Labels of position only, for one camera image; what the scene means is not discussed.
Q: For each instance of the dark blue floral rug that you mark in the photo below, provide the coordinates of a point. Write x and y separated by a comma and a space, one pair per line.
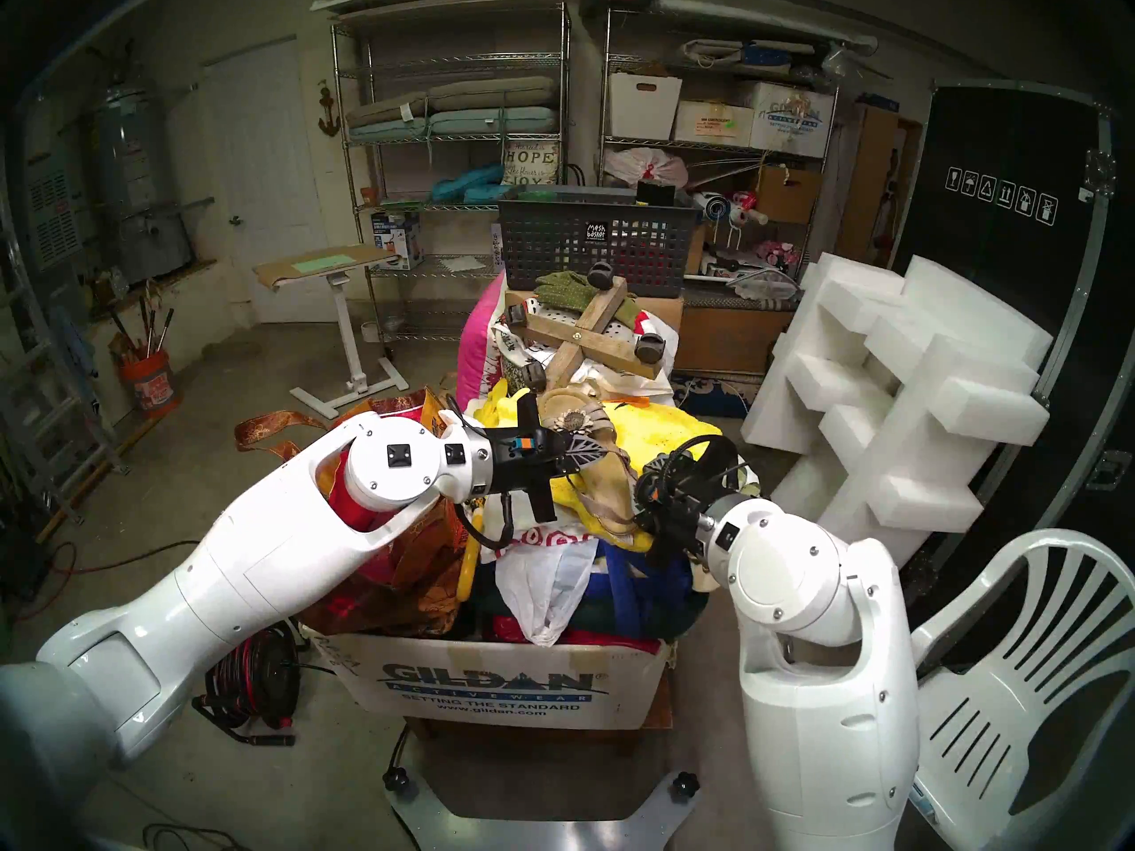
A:
709, 397

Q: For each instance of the gray water heater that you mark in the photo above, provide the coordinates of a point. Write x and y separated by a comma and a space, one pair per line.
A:
133, 175

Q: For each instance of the white plastic chair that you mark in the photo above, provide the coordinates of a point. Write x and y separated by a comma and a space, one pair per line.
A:
1002, 734

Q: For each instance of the HOPE sign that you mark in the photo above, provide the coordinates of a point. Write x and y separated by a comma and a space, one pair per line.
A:
530, 160

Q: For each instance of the small black box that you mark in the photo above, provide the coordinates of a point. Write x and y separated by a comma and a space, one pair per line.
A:
656, 193

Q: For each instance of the anchor wall decoration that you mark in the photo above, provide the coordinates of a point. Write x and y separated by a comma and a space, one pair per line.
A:
329, 118

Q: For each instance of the white bag red ribbon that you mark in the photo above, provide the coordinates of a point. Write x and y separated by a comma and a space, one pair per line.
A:
643, 167

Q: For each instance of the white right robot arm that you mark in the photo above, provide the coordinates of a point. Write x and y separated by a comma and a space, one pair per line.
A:
833, 725

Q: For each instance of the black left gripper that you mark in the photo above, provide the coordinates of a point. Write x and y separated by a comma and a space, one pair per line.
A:
532, 459

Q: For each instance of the yellow plastic bag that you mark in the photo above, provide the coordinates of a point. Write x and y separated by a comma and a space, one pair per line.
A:
497, 408

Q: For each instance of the green knit glove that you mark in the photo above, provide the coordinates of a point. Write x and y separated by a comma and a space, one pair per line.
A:
559, 289

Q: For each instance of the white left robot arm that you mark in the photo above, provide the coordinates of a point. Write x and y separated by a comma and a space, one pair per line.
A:
257, 548

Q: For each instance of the orange floral tote bag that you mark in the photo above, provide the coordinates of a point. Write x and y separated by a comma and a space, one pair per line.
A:
417, 583

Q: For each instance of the rolled blue mat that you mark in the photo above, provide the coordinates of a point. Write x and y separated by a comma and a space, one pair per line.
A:
709, 207

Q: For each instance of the gray striped cloth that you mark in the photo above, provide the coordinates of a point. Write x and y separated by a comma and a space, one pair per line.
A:
763, 286

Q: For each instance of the small Gildan cardboard box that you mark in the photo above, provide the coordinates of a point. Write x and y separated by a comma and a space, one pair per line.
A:
794, 122

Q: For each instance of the long white tube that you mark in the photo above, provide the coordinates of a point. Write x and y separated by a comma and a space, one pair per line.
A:
763, 23

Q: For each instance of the gray metal ladder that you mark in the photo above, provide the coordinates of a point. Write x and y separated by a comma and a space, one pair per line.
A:
44, 388

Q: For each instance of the black perforated plastic basket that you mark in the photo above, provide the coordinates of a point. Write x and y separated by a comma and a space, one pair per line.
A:
550, 238

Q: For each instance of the teal pillow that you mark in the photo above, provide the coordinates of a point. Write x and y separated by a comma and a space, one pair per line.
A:
465, 184

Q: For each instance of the wooden cross caster dolly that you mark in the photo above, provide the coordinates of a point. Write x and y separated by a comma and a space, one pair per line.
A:
585, 335

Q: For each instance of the orange bucket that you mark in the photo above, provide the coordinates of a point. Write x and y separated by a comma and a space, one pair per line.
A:
152, 388

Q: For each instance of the brown cardboard box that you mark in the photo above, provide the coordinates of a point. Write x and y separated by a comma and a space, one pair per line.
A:
794, 198

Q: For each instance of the white overbed table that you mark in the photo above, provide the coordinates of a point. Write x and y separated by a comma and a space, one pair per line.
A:
350, 344

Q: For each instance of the white box orange label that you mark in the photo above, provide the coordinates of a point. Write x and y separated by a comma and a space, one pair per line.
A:
709, 122

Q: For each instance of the white door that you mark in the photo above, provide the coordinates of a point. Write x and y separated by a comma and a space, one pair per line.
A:
266, 175

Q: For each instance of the brown wooden board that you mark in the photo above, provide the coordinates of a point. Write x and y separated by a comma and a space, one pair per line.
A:
873, 184

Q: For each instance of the gray robot base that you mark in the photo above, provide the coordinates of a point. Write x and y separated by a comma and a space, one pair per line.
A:
532, 831

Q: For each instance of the blue white product box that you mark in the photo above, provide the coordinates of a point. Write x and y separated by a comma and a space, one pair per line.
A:
399, 238

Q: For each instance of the pink bag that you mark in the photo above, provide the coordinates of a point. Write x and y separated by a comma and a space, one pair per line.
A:
479, 353

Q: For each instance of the white bag red circles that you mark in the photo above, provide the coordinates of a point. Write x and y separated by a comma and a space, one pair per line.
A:
550, 592

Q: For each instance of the white foam packing block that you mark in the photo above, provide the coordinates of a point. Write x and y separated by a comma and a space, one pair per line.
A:
913, 397

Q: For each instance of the black flight case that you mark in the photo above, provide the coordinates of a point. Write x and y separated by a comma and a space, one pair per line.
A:
1002, 264

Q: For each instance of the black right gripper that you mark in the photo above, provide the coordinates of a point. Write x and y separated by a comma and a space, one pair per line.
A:
683, 512

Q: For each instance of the pink flowers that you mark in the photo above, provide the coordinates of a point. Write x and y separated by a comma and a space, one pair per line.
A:
780, 253

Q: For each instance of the brown wooden chest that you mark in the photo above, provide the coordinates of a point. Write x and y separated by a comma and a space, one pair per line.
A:
727, 335

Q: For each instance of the large Gildan cardboard box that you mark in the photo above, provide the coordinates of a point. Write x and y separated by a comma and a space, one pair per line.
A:
497, 681

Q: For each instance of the red shiny bag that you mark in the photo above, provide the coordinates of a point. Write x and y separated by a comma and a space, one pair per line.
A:
346, 508

